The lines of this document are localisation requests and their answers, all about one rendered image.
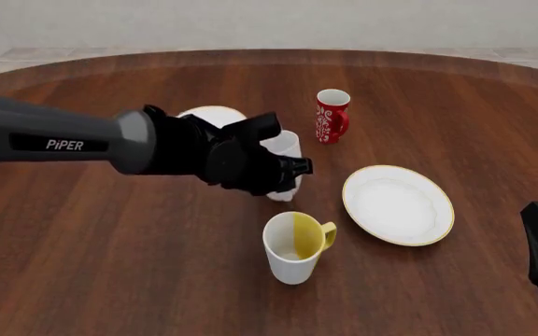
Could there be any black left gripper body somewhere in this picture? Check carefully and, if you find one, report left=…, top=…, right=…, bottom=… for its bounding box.
left=205, top=137, right=299, bottom=198

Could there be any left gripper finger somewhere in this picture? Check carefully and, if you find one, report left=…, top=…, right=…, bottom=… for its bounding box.
left=276, top=156, right=315, bottom=176
left=223, top=111, right=283, bottom=144

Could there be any white plate with gold rim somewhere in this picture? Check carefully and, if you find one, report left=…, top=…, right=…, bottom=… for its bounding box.
left=341, top=164, right=456, bottom=247
left=177, top=105, right=248, bottom=132

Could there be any red mug with white pattern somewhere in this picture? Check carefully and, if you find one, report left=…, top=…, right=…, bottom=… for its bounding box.
left=315, top=88, right=351, bottom=146

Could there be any white and yellow mug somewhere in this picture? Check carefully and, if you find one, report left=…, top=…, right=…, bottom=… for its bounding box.
left=262, top=210, right=338, bottom=286

